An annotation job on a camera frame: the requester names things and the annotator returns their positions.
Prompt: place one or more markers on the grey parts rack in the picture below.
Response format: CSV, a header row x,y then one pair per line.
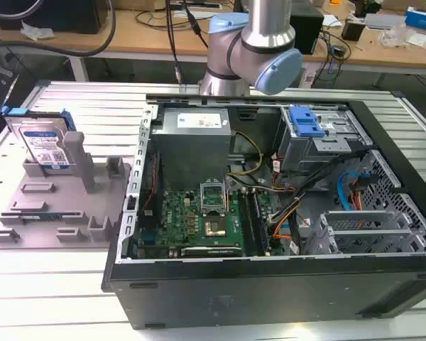
x,y
57,209

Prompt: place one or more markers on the silver drive cage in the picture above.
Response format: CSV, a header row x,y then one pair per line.
x,y
316,145

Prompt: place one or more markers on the metal disk bay bracket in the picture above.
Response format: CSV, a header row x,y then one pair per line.
x,y
362,231

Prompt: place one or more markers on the blue and white box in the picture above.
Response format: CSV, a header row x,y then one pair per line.
x,y
423,17

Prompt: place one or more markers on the blue drive bay latch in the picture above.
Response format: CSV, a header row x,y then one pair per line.
x,y
304,122

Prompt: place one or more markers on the grey power supply unit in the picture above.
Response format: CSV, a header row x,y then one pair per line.
x,y
191,142

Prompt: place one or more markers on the black RAM slot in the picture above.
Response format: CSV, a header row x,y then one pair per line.
x,y
252,223

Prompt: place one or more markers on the black graphics card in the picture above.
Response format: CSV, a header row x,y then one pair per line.
x,y
213,251

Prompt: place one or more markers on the CPU socket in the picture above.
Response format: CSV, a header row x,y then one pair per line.
x,y
216,228

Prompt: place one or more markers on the wooden desk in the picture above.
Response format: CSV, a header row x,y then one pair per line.
x,y
135,33

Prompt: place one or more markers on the hard disk in blue carrier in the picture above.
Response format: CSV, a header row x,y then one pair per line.
x,y
44,140

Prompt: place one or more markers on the green motherboard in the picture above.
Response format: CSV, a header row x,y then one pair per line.
x,y
184,216

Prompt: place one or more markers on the black open PC case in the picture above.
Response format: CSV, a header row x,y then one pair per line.
x,y
270,284

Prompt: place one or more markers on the black equipment case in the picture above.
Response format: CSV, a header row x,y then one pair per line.
x,y
49,16

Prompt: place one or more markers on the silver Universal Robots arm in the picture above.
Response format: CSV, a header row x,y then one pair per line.
x,y
255,46

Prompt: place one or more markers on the black box on desk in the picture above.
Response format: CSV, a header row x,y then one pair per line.
x,y
307,28

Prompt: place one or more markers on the small black cube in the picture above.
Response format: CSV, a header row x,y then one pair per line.
x,y
353,29

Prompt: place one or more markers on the RAM stick in rack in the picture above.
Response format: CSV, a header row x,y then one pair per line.
x,y
46,215

